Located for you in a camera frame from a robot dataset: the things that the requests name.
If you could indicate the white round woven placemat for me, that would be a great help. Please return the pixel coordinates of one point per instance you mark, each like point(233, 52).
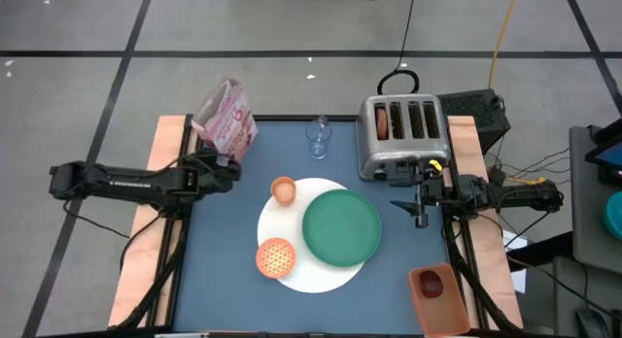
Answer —
point(277, 221)

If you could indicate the white paper sheets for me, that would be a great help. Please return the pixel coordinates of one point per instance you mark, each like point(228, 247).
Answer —
point(512, 241)

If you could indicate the grey office desk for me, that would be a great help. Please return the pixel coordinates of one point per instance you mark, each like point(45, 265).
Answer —
point(568, 309)
point(588, 221)

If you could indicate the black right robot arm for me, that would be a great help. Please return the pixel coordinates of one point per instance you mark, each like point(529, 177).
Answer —
point(525, 194)

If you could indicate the teal green round plate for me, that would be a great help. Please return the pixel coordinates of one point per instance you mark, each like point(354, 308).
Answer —
point(340, 228)

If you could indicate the black computer mouse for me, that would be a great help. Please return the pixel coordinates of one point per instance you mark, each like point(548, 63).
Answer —
point(593, 326)

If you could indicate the silver four-slot toaster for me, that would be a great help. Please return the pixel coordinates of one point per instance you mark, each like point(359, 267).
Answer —
point(403, 156)

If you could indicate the yellow gripper tag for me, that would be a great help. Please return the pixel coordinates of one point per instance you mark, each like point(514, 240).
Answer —
point(436, 165)

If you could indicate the pink cereal box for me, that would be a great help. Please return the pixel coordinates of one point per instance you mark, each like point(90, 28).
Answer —
point(228, 124)

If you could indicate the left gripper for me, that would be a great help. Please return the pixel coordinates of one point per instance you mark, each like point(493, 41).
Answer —
point(201, 175)

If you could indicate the teal bowl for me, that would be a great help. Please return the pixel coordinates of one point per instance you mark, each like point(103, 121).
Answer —
point(614, 216)

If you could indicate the clear plastic cup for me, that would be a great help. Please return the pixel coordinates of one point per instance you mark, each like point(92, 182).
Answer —
point(311, 134)

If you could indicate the light wooden side board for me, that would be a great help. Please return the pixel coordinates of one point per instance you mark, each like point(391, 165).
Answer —
point(495, 265)
point(141, 260)

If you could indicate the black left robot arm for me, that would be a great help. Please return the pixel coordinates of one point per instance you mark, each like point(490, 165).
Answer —
point(121, 182)

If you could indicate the tablet screen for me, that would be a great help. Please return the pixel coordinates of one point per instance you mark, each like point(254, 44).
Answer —
point(610, 156)

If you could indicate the black computer box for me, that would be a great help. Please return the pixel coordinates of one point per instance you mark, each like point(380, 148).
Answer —
point(471, 110)

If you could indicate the orange rectangular plastic container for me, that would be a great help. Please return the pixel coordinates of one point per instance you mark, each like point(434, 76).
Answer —
point(444, 314)

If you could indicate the blue white patterned bowl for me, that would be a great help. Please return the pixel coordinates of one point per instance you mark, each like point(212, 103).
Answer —
point(275, 258)

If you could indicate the dark red food piece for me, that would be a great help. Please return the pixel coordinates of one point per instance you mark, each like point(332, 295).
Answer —
point(431, 283)

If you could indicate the orange plastic cup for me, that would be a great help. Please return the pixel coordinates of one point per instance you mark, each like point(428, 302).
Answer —
point(283, 202)

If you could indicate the brown bread slice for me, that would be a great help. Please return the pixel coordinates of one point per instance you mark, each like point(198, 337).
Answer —
point(381, 124)

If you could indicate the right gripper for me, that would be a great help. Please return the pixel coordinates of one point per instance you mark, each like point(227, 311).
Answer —
point(432, 192)

